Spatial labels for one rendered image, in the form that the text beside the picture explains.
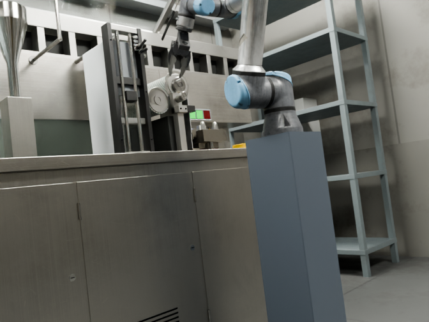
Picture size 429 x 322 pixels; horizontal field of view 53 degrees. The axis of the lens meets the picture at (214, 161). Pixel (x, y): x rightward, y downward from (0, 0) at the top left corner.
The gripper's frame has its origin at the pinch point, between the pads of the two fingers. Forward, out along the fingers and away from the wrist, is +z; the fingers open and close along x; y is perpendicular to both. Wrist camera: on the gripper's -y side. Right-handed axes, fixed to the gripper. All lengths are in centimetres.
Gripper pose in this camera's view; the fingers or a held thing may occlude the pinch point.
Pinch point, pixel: (175, 74)
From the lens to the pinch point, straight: 191.5
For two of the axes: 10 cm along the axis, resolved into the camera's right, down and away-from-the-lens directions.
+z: -2.2, 9.5, 2.4
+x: -9.4, -1.4, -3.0
